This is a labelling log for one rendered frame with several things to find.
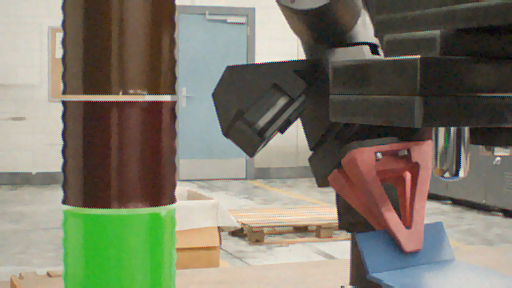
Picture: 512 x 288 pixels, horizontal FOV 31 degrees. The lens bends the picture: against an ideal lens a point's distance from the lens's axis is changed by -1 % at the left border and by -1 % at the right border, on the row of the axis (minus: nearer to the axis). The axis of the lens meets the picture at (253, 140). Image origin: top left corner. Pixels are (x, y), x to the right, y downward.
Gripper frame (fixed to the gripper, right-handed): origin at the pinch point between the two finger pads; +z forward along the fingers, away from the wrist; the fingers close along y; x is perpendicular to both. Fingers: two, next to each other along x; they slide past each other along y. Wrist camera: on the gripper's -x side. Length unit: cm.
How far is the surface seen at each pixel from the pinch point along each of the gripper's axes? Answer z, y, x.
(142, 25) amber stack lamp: 0.4, 31.5, -25.6
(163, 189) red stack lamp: 4.8, 28.8, -25.3
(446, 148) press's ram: 0.2, 17.4, -6.5
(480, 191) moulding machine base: -210, -640, 482
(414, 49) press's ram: -6.1, 16.7, -5.7
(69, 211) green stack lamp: 4.7, 27.7, -28.1
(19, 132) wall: -474, -955, 119
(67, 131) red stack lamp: 2.4, 28.8, -27.9
